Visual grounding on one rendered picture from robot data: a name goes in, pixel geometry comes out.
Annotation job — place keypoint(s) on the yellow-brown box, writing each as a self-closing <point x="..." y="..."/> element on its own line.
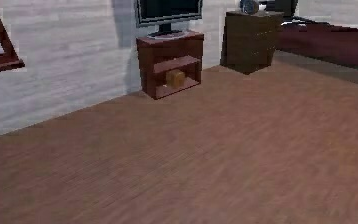
<point x="175" y="78"/>

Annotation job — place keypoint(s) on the red-brown television stand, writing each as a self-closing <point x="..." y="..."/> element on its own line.
<point x="173" y="50"/>

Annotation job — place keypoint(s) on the dark brown chest of drawers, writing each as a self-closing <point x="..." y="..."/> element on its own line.
<point x="250" y="41"/>

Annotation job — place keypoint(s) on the black television set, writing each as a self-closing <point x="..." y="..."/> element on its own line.
<point x="168" y="8"/>

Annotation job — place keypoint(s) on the grey round object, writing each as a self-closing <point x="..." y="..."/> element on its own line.
<point x="249" y="6"/>

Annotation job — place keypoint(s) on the black pillow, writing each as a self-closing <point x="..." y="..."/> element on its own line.
<point x="284" y="6"/>

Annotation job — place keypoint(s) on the dark red bed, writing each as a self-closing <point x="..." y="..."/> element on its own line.
<point x="327" y="45"/>

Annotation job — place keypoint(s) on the red-brown framed window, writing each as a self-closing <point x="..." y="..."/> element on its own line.
<point x="2" y="50"/>

